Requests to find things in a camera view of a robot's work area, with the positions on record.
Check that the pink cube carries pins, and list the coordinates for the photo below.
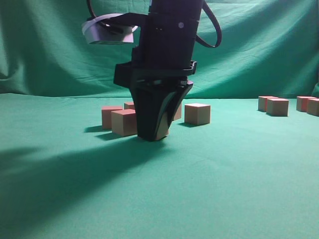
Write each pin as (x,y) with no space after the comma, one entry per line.
(163,127)

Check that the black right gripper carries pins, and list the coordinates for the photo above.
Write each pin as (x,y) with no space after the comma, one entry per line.
(165,50)

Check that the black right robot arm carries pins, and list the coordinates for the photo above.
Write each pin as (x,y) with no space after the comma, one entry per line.
(184,8)

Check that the pink cube column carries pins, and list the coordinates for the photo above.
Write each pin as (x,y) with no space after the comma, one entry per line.
(262,102)
(129,105)
(124,122)
(313,107)
(277,107)
(302,103)
(106,115)
(197,114)

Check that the pink cube carried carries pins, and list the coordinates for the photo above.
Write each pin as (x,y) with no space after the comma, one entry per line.
(178,113)

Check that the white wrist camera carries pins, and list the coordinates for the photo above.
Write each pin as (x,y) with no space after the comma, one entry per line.
(97,31)

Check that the green cloth backdrop and cover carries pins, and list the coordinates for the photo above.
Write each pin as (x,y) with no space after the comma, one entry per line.
(246,175)

